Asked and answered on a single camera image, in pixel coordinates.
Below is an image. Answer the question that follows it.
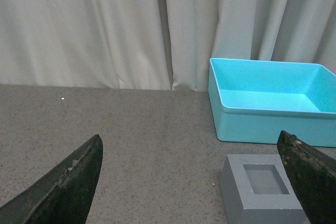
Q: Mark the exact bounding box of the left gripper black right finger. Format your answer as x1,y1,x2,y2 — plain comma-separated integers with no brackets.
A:
277,131,335,223

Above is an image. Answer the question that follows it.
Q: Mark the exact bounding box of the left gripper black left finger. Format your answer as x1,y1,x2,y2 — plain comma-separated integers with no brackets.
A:
1,134,103,223

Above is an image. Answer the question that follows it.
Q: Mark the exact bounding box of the gray block with square recess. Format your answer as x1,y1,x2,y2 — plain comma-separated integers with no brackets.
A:
220,154,307,223

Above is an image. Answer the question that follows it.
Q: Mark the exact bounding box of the light blue plastic box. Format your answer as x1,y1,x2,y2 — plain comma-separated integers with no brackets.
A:
208,58,335,147

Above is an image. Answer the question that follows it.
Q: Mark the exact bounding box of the white curtain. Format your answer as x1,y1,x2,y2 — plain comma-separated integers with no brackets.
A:
1,0,335,91

